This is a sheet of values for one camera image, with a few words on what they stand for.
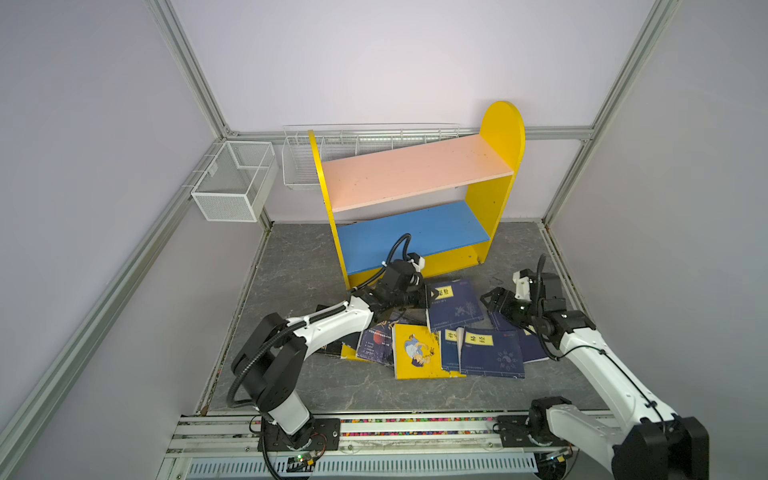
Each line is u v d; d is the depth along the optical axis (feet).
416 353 2.69
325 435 2.42
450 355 2.74
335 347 2.77
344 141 3.08
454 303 2.83
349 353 2.68
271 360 1.46
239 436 2.48
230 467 2.32
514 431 2.43
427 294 2.42
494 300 2.47
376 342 2.65
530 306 2.24
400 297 2.31
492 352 2.80
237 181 3.42
